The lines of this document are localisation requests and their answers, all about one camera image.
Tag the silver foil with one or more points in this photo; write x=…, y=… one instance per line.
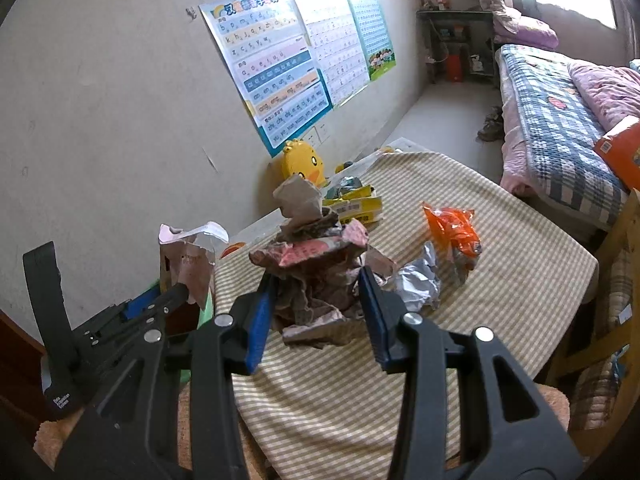
x=417, y=280

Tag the pink pillow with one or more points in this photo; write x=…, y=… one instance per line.
x=525, y=32

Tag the plaid chair cushion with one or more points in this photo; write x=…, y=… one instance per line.
x=602, y=340

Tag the beige striped tablecloth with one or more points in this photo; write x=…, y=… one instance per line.
x=500, y=270

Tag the pair of shoes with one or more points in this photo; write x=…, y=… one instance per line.
x=490, y=125

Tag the yellow torn carton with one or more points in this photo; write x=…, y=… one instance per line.
x=357, y=207

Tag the brown paper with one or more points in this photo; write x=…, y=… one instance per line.
x=310, y=260

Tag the grey-blue wrapper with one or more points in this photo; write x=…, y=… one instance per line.
x=345, y=184

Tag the bed with plaid sheet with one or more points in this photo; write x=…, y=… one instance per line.
x=545, y=125

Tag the wooden chair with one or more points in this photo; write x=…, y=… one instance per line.
x=617, y=220

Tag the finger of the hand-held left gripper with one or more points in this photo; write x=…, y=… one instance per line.
x=142, y=306
x=172, y=297

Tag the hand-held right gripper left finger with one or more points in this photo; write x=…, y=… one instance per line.
x=260, y=330

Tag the orange snack wrapper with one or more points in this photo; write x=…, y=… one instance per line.
x=450, y=230

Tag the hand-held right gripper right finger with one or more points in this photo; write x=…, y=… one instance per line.
x=375, y=320

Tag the orange round object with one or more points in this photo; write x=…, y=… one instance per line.
x=232, y=250

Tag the white wall socket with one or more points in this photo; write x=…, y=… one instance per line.
x=316, y=136

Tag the white chart wall poster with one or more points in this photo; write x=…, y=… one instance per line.
x=335, y=45

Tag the beige cloth bundle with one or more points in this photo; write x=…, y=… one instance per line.
x=497, y=2

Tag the dark shelf table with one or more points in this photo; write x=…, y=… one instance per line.
x=457, y=20

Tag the yellow duck toy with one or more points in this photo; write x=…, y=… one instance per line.
x=302, y=162

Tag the grey and yellow toy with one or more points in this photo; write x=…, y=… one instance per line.
x=346, y=166

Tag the green chart wall poster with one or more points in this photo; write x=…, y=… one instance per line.
x=372, y=30

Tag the dark wooden cabinet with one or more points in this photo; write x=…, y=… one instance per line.
x=20, y=360

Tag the blue letter wall poster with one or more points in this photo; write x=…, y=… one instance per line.
x=270, y=70

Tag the orange cardboard box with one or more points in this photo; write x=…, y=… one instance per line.
x=620, y=152

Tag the pink quilt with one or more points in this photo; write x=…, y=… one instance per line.
x=605, y=92

